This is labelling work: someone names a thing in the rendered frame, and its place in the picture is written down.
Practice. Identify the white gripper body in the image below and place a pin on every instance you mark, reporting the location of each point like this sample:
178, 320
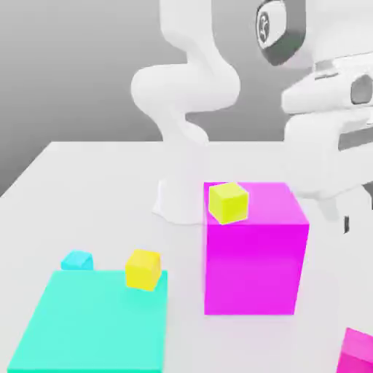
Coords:
311, 157

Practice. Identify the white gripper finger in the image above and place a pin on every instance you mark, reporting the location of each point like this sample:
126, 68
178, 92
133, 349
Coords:
328, 209
346, 224

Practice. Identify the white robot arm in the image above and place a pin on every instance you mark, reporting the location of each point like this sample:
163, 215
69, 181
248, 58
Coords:
186, 87

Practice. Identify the small lime yellow cube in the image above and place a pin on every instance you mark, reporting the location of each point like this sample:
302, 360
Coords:
228, 204

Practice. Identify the small pink cube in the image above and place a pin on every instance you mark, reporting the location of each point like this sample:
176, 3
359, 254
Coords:
358, 352

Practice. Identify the small cyan cube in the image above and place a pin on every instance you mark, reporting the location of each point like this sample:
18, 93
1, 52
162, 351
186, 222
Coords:
76, 260

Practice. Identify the large magenta box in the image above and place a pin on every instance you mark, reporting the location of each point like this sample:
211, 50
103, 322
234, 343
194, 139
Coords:
256, 262

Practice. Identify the large turquoise box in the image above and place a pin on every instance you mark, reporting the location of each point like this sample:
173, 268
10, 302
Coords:
93, 323

